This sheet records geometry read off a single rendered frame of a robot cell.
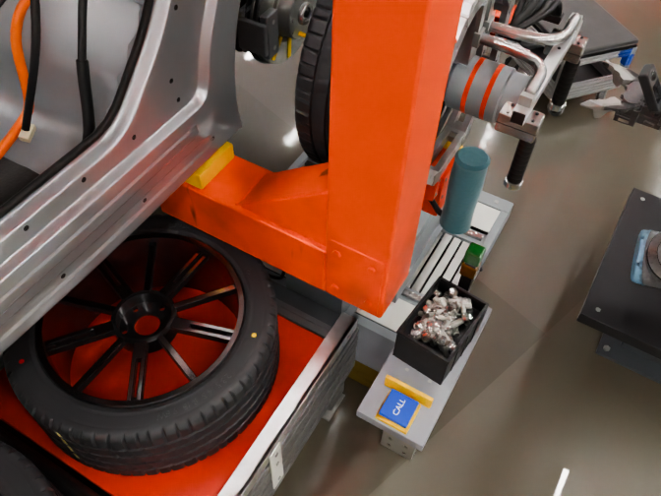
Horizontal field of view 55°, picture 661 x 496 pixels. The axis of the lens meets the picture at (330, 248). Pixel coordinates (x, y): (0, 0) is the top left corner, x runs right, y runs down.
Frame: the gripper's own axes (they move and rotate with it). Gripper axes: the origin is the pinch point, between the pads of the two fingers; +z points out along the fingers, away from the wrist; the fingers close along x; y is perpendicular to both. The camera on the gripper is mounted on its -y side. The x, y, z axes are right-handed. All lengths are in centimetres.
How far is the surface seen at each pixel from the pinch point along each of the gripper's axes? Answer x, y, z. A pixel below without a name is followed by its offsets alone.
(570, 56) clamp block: -1.9, -7.6, 6.3
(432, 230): -26, 65, 31
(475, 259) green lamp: -56, 6, 4
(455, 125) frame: -14.3, 18.8, 29.9
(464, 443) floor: -85, 66, -11
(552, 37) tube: -9.4, -19.2, 10.1
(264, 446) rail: -117, 16, 27
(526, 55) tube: -18.7, -21.5, 12.5
